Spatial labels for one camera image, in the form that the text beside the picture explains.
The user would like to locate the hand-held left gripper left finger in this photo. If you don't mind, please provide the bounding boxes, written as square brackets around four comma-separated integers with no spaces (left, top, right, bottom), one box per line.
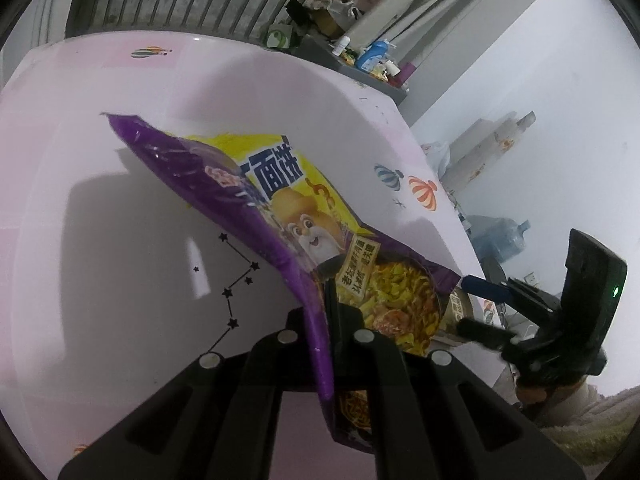
[57,307,321,480]

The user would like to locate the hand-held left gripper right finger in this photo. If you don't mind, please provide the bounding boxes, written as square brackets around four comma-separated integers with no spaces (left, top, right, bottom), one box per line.
[324,277,586,480]

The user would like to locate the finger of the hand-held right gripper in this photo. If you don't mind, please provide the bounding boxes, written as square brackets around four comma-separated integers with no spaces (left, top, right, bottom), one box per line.
[460,274,561,311]
[457,317,526,361]

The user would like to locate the purple yellow noodle packet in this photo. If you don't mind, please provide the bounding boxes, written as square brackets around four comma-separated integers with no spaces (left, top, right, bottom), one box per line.
[100,112,473,456]

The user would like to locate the person's right hand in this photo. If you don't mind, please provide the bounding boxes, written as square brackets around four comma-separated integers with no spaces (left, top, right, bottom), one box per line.
[515,376,596,427]

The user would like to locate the blue water jug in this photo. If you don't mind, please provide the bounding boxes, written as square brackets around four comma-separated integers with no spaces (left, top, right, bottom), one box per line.
[467,215,532,263]

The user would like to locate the white plastic bag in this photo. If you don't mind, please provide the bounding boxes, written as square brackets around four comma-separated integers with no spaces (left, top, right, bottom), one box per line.
[422,141,453,176]

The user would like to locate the tall printed wallpaper roll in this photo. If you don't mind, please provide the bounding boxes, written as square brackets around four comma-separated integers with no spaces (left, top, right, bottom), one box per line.
[445,112,537,196]

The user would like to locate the short printed wallpaper roll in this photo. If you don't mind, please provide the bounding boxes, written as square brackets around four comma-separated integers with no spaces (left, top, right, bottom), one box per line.
[442,119,501,181]

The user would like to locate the pink printed tablecloth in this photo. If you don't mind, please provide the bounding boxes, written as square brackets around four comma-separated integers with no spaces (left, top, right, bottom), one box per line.
[0,31,501,480]

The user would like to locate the blue detergent bottle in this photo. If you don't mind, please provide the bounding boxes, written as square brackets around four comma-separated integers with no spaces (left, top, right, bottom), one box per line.
[356,40,392,72]

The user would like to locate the grey cabinet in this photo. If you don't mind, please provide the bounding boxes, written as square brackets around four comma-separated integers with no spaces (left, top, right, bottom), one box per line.
[290,35,410,123]

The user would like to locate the grey leaning rolls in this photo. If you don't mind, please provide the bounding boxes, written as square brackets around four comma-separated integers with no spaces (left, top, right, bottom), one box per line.
[345,0,566,66]

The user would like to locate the green white paper bag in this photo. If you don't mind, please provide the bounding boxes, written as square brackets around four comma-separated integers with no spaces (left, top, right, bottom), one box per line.
[264,22,296,51]

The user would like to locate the cardboard box with clutter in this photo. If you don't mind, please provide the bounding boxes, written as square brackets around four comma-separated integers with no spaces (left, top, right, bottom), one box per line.
[300,0,386,38]

